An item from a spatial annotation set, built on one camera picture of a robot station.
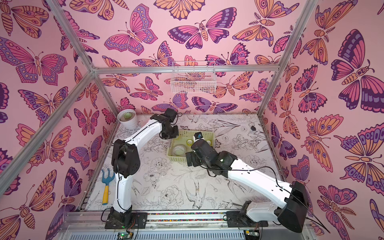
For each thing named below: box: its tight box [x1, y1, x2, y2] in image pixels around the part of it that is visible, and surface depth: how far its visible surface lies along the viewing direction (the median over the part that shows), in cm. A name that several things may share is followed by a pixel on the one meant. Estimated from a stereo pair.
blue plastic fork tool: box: [101, 168, 116, 206], surface depth 86 cm
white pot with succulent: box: [117, 109, 138, 130], surface depth 108 cm
